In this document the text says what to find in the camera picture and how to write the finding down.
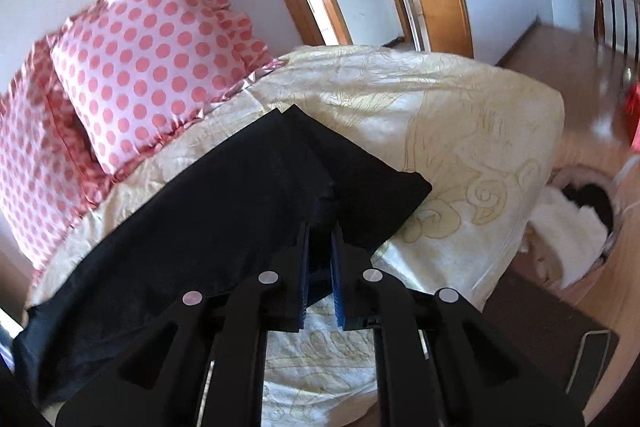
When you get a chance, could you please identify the cream embroidered quilt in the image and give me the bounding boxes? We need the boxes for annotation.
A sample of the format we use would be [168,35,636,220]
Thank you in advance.
[21,46,565,426]

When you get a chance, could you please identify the pink polka dot pillow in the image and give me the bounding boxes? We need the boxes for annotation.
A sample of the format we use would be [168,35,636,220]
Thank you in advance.
[50,0,272,174]

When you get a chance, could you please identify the pink laundry basket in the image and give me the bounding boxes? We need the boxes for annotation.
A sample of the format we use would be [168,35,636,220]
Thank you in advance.
[511,156,639,306]

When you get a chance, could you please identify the black pants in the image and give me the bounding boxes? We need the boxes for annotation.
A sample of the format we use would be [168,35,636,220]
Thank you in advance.
[12,107,432,407]

